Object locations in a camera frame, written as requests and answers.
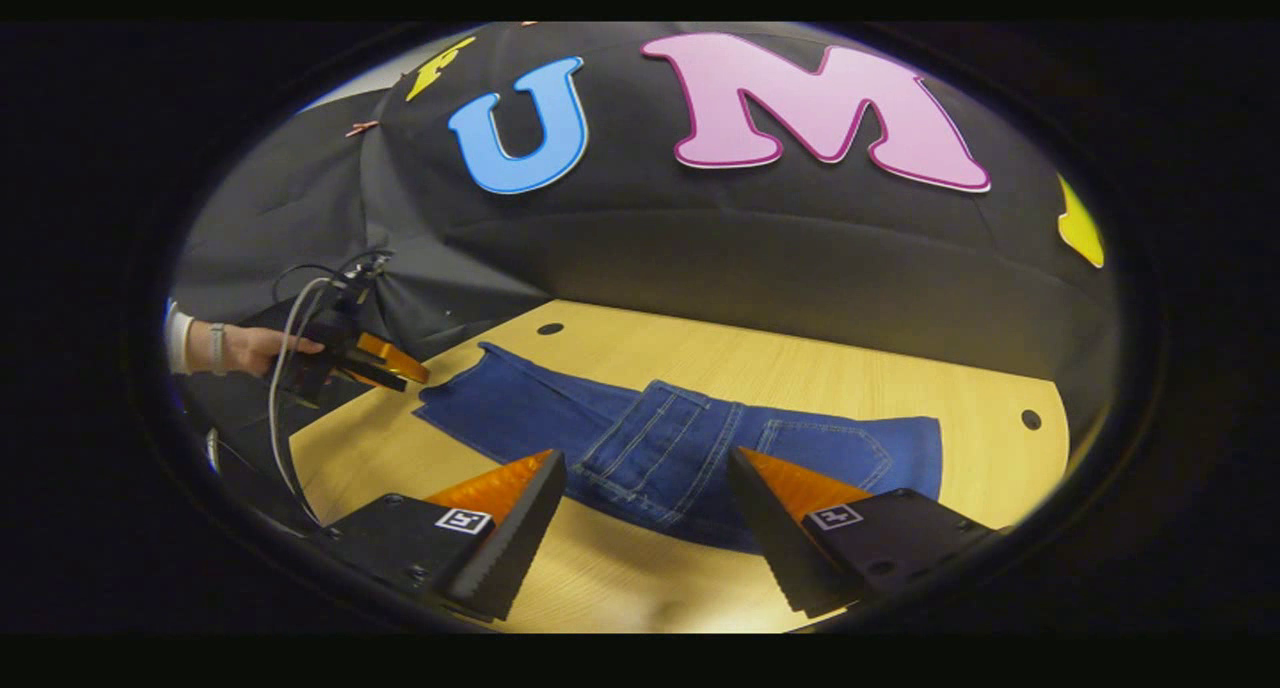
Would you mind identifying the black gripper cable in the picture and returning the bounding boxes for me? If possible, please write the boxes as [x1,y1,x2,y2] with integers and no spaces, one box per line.
[272,250,393,305]

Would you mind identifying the black backdrop cloth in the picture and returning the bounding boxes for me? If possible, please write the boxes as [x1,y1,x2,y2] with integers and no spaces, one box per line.
[165,23,1121,529]

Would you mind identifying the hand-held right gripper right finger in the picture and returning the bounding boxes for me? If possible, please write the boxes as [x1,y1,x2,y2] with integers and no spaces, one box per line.
[727,446,1001,617]

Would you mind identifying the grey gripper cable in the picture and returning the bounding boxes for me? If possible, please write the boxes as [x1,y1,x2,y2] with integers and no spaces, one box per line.
[267,276,336,525]

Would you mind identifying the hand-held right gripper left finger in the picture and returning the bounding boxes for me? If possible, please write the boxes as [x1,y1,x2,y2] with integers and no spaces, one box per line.
[318,449,568,624]

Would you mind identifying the blue jeans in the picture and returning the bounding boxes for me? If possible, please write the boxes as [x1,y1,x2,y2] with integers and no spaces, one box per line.
[413,342,944,555]

